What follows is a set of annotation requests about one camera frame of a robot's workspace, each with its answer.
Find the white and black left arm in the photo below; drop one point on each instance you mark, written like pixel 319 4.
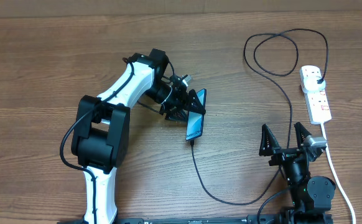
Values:
pixel 97 142

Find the white USB charger adapter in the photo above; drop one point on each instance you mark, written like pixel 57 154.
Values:
pixel 312 84

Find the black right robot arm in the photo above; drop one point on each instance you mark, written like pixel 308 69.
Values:
pixel 311 196

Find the white power strip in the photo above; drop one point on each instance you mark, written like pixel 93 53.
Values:
pixel 317 102

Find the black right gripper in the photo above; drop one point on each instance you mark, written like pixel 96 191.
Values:
pixel 282 154

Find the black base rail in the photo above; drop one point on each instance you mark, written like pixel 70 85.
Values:
pixel 250 219

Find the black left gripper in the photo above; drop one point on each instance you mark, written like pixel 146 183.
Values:
pixel 181 102

